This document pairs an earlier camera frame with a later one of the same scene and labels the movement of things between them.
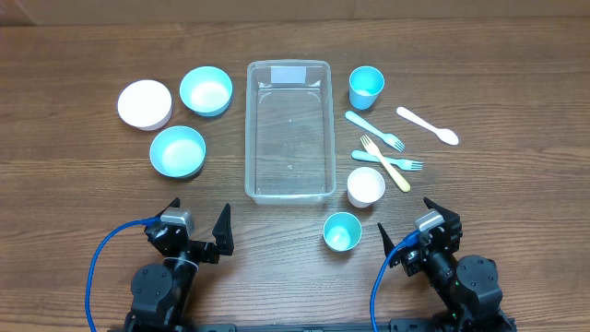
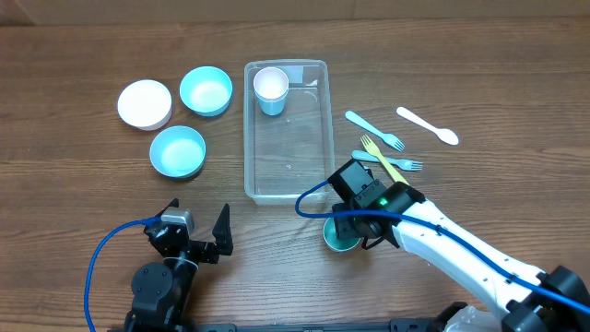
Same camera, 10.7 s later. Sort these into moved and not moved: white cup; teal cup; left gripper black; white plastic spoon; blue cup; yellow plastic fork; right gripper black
Moved: right gripper black; white cup; blue cup
Not moved: white plastic spoon; left gripper black; teal cup; yellow plastic fork
